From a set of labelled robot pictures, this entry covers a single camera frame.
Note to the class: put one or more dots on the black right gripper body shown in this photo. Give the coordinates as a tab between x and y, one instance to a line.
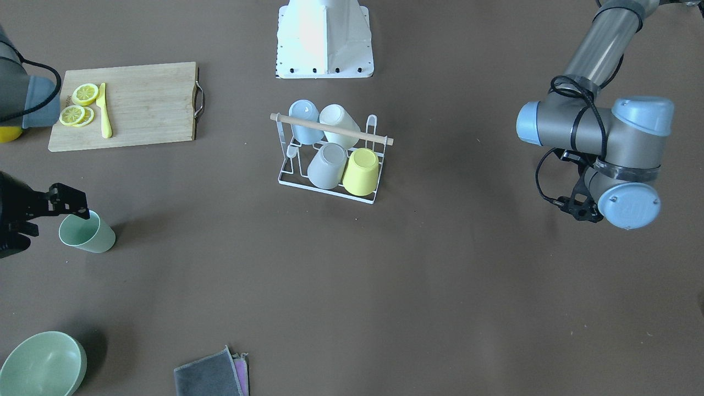
15	204

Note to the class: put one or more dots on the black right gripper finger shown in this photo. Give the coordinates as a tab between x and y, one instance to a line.
64	199

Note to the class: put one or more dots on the green plastic cup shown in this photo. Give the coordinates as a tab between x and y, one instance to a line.
92	234

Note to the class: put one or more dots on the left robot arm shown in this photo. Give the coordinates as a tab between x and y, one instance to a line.
617	150

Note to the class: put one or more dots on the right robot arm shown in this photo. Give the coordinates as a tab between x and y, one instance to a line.
30	100

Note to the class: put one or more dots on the grey plastic cup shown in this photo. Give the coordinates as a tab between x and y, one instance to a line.
327	167

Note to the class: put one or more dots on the white plastic cup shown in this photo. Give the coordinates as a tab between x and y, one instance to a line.
337	116

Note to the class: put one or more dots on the yellow plastic cup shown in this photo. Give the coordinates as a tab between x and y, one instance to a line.
361	174

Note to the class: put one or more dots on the yellow lemon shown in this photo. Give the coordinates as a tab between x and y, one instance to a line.
8	134

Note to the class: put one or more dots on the yellow plastic knife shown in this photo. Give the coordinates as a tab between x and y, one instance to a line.
101	102

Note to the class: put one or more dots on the lemon slice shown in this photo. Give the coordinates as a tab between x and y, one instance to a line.
72	115
85	94

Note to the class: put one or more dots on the wooden cutting board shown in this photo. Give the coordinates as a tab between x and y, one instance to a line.
146	104

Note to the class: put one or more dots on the green ceramic bowl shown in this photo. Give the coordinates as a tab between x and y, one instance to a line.
49	363

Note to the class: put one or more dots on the grey folded cloth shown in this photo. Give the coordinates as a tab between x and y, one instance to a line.
212	375

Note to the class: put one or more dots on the pink folded cloth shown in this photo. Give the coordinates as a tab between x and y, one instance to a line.
241	365

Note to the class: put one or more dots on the white wire cup holder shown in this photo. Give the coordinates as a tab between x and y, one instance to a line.
297	157

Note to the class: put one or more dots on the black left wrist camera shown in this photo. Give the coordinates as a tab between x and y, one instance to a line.
580	204

